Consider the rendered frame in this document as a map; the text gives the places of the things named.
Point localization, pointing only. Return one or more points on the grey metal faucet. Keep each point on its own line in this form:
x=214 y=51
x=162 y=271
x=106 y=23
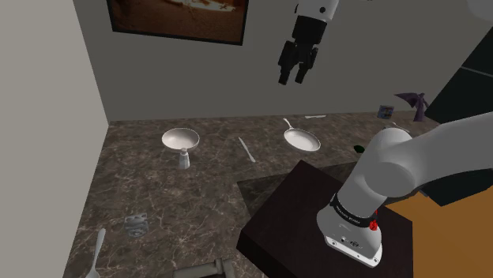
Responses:
x=215 y=269

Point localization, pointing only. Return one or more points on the silver spoon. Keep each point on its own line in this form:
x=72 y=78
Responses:
x=398 y=126

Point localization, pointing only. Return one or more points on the white bowl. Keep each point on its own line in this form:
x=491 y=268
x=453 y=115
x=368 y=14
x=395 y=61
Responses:
x=180 y=138

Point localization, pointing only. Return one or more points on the white salt shaker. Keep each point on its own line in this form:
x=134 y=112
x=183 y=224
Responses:
x=184 y=158

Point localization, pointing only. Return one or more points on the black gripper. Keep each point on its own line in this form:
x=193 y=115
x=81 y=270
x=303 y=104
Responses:
x=309 y=32

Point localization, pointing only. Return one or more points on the dark green round object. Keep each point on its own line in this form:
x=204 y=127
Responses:
x=359 y=149

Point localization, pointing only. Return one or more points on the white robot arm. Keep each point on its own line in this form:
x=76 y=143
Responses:
x=389 y=169

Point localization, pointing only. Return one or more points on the white knife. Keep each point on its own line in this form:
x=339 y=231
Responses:
x=246 y=149

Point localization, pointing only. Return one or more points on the white frying pan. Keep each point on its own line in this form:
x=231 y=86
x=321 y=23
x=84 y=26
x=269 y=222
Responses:
x=302 y=140

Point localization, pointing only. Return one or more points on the white flat utensil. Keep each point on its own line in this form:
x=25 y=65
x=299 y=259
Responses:
x=315 y=116

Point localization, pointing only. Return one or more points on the purple winged figure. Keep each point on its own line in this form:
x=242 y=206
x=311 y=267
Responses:
x=419 y=106

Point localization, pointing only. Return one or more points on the dark robot stand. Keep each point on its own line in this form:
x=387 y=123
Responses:
x=285 y=215

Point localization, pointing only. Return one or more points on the black cabinet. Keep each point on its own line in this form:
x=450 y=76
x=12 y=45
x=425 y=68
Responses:
x=470 y=96

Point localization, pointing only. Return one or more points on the white spoon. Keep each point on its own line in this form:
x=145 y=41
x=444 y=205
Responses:
x=98 y=246

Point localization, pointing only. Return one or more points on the framed brown wall picture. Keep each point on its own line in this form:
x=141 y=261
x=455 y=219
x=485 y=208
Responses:
x=181 y=19

